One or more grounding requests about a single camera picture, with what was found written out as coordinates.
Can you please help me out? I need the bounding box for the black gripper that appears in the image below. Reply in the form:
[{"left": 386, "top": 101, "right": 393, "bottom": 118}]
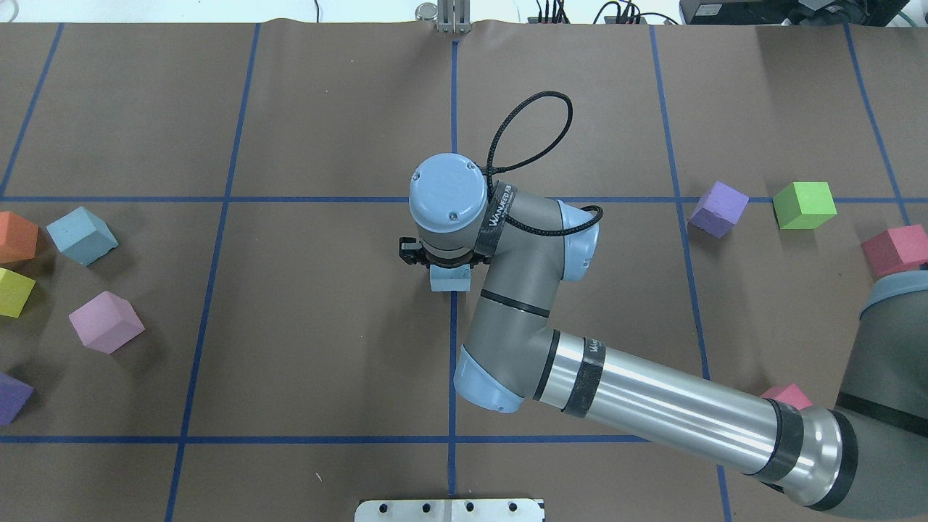
[{"left": 398, "top": 237, "right": 485, "bottom": 270}]

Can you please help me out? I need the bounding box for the blue foam block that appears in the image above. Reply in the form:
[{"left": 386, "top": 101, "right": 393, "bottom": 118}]
[
  {"left": 46, "top": 206, "right": 119, "bottom": 267},
  {"left": 428, "top": 265, "right": 473, "bottom": 293}
]

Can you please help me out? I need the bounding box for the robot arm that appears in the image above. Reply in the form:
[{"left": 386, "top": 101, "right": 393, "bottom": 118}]
[{"left": 401, "top": 153, "right": 927, "bottom": 520}]

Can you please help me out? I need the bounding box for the purple foam block right side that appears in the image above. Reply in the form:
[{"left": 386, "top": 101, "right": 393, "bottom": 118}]
[{"left": 687, "top": 181, "right": 750, "bottom": 239}]

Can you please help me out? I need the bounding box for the purple foam block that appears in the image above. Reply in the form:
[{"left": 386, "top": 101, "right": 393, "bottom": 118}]
[
  {"left": 687, "top": 181, "right": 750, "bottom": 239},
  {"left": 1, "top": 373, "right": 35, "bottom": 426}
]

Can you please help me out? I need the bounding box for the light pink foam block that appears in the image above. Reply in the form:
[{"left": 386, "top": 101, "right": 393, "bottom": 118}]
[{"left": 67, "top": 291, "right": 145, "bottom": 354}]

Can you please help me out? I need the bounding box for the orange foam block left side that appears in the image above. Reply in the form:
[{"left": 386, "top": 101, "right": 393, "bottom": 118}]
[{"left": 1, "top": 211, "right": 39, "bottom": 264}]

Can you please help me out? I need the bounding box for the green foam block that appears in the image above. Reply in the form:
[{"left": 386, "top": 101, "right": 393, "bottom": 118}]
[{"left": 773, "top": 181, "right": 838, "bottom": 229}]

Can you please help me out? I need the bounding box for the yellow foam block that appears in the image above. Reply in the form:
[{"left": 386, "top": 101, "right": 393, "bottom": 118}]
[{"left": 1, "top": 268, "right": 36, "bottom": 318}]

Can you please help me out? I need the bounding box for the crimson foam block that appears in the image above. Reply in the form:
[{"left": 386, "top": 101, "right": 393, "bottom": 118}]
[{"left": 760, "top": 383, "right": 814, "bottom": 412}]

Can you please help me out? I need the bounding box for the purple foam block left side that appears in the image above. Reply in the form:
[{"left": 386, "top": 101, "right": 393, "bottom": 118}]
[{"left": 1, "top": 373, "right": 35, "bottom": 426}]

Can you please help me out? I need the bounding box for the magenta foam block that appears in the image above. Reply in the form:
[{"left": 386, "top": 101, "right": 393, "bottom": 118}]
[{"left": 861, "top": 224, "right": 927, "bottom": 278}]

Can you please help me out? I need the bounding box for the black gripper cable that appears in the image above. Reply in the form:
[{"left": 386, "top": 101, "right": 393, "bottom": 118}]
[{"left": 486, "top": 91, "right": 605, "bottom": 237}]

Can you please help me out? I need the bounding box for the aluminium frame post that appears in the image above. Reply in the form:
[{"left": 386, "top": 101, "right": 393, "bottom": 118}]
[{"left": 435, "top": 0, "right": 473, "bottom": 34}]

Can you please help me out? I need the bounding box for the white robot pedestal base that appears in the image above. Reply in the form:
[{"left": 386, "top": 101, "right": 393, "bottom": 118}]
[{"left": 354, "top": 498, "right": 547, "bottom": 521}]

